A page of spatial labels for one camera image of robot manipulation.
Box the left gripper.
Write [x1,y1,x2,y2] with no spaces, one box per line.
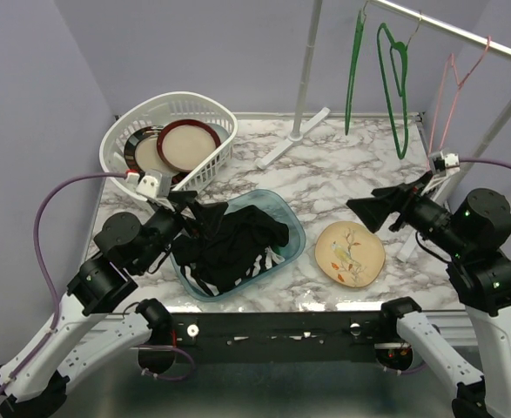
[134,190,230,274]

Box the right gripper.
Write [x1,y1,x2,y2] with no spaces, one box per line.
[347,168,471,254]

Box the black white striped tank top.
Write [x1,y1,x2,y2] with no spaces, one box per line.
[175,247,286,301]

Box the green hanger with striped top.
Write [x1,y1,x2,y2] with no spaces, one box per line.
[375,22,413,160]

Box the pink wire hanger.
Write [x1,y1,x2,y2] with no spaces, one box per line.
[427,35,494,169]

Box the green hanger with black top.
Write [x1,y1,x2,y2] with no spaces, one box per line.
[344,2,367,135]

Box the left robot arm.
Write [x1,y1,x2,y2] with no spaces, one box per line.
[0,192,228,417]

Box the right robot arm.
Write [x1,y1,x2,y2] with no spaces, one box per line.
[346,174,511,417]

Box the beige bird pattern plate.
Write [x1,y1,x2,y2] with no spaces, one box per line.
[314,221,386,289]

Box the red rimmed plate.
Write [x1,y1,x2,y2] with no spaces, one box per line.
[157,119,221,172]

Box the white plastic dish basket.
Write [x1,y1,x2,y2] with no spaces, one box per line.
[99,91,239,192]

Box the clear blue plastic tray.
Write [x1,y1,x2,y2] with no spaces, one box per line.
[171,189,306,302]

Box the black rimmed plate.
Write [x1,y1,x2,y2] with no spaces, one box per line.
[124,125,184,185]

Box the metal clothes rack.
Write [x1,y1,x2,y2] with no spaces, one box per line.
[256,0,511,262]

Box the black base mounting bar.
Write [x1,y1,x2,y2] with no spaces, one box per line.
[148,311,400,364]

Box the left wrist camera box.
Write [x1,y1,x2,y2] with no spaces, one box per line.
[125,170,173,205]

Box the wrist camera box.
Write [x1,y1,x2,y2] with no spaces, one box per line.
[421,150,460,195]
[125,170,173,205]

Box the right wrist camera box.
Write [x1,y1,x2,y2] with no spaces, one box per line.
[421,150,460,195]

